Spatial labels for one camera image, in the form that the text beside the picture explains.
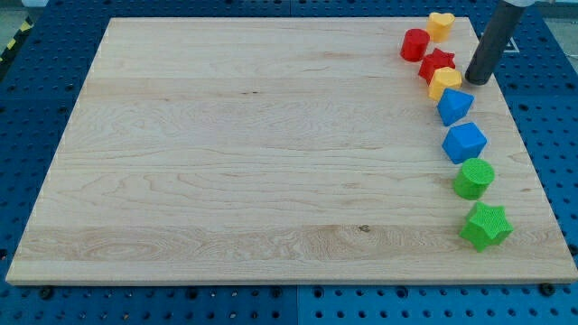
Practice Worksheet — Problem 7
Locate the red cylinder block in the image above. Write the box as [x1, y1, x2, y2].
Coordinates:
[400, 28, 430, 62]

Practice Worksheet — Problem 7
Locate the green star block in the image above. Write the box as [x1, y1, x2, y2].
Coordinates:
[459, 201, 514, 252]

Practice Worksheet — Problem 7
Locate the blue cube block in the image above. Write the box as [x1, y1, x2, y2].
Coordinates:
[442, 122, 488, 164]

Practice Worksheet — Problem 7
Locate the yellow heart block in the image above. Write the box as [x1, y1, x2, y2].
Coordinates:
[426, 12, 455, 43]

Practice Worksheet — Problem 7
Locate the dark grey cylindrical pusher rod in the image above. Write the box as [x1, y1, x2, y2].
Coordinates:
[465, 0, 527, 86]

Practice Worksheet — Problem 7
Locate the yellow hexagon block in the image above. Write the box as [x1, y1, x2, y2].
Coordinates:
[428, 67, 462, 101]

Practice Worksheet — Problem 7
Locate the blue triangle block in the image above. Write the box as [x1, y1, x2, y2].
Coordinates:
[437, 88, 475, 126]

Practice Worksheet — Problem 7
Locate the light wooden board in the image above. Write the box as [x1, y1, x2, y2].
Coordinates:
[6, 17, 577, 286]

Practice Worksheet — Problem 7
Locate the red star block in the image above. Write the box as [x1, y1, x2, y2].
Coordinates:
[418, 48, 455, 84]

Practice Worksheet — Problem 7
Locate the green cylinder block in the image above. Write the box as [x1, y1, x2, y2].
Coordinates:
[453, 158, 495, 200]

